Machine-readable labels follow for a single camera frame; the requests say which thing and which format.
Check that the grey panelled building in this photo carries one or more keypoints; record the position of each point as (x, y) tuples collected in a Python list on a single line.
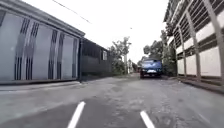
[(41, 53)]

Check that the building with slatted front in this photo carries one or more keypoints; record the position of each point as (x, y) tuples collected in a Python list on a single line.
[(210, 61)]

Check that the group of trees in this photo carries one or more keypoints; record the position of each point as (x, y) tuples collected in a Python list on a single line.
[(155, 50)]

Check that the dark building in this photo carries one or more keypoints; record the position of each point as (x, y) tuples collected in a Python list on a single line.
[(93, 65)]

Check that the pale concrete kerb strip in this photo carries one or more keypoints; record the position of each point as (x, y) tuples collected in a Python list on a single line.
[(33, 86)]

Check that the robot's own part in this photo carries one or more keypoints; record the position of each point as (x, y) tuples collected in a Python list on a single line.
[(147, 120)]

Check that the tree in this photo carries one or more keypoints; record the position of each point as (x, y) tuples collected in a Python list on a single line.
[(118, 65)]

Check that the blue car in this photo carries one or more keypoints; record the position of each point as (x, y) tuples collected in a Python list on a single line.
[(151, 67)]

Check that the grey asphalt road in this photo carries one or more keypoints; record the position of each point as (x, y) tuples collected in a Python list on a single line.
[(126, 98)]

